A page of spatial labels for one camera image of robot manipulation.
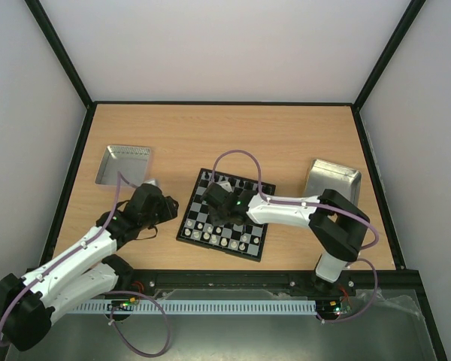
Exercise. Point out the black aluminium frame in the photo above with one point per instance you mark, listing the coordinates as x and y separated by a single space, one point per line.
401 278

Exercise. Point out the black silver chess board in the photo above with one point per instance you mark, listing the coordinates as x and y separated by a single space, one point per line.
198 210

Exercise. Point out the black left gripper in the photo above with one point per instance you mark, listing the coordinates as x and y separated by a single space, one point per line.
170 212

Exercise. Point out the light blue cable duct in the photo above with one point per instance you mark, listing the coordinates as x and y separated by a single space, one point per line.
225 307

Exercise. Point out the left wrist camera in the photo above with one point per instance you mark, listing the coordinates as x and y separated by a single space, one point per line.
153 182

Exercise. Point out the yellow metal tin box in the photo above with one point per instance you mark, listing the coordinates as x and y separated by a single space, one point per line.
323 175

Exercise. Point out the pink metal tin box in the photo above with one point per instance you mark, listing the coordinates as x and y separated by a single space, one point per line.
132 162

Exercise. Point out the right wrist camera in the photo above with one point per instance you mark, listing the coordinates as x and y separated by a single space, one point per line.
226 186

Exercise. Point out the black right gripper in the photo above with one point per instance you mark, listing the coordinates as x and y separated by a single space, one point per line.
218 213

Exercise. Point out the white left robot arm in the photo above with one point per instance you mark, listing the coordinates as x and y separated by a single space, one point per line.
32 303

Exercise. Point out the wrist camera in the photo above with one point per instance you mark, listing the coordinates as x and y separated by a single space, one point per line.
226 186
153 182

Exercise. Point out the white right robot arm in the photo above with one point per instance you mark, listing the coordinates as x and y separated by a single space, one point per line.
339 226

